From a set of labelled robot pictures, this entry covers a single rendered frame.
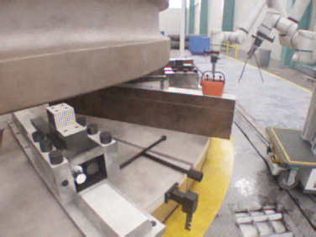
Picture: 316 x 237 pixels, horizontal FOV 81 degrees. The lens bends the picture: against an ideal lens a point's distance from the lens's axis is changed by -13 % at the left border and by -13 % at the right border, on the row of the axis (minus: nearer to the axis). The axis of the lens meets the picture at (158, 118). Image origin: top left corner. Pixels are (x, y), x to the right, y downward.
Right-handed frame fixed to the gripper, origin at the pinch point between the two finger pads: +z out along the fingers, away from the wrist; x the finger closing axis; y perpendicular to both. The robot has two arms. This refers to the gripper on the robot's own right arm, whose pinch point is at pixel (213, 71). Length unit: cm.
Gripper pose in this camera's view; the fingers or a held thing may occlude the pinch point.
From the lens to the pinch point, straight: 177.6
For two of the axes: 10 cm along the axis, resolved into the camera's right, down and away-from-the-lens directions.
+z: 0.0, 9.2, 3.9
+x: 3.6, -3.6, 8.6
